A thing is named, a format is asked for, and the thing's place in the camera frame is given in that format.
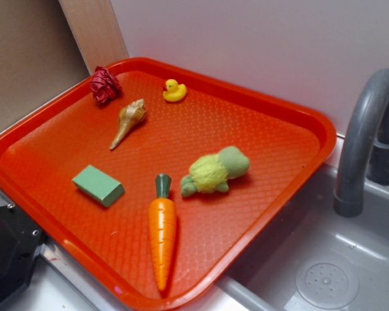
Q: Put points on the grey plastic sink basin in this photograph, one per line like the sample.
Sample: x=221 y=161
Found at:
x=310 y=258

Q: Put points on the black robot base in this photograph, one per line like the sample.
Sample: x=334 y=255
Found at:
x=20 y=243

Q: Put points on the crumpled red paper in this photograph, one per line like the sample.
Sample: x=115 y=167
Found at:
x=104 y=85

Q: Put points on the green plush turtle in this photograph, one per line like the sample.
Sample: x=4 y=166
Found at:
x=211 y=173

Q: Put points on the tan conch seashell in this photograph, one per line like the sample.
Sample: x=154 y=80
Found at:
x=129 y=117

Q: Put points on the orange toy carrot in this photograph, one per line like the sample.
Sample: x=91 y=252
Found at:
x=162 y=227

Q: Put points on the grey toy faucet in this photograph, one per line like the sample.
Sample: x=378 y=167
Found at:
x=365 y=152

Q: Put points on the green rectangular block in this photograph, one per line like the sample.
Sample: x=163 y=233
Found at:
x=99 y=186

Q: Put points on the yellow rubber duck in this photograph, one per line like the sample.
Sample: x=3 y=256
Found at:
x=174 y=91

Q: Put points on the light wooden board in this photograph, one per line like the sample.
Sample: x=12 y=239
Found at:
x=96 y=32

